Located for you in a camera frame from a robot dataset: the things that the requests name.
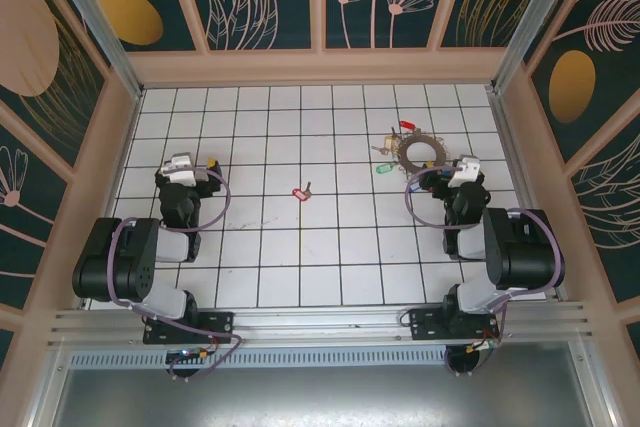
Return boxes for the brass keys bunch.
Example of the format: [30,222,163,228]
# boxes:
[371,134,401,156]

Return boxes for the grey metal sheet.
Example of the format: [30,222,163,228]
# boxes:
[29,366,616,427]

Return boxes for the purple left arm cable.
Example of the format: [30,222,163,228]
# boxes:
[106,166,244,381]

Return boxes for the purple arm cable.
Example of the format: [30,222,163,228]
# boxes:
[106,166,244,381]
[403,164,567,376]

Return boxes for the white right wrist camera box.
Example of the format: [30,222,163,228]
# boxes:
[447,155,482,189]

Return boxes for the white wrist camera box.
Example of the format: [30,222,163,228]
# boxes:
[159,153,197,186]
[447,155,482,189]

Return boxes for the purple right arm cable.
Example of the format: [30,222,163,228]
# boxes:
[403,164,567,376]

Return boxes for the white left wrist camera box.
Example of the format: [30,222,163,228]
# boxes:
[159,153,197,186]

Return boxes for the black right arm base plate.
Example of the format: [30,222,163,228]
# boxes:
[409,307,503,343]

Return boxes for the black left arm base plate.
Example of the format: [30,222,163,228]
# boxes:
[143,310,236,346]

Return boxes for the long aluminium base rail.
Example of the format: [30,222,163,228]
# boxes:
[47,299,594,348]

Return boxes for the aluminium frame post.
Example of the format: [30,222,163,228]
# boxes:
[488,0,609,96]
[39,0,146,101]

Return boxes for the slotted grey cable duct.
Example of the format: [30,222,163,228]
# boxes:
[67,350,576,369]

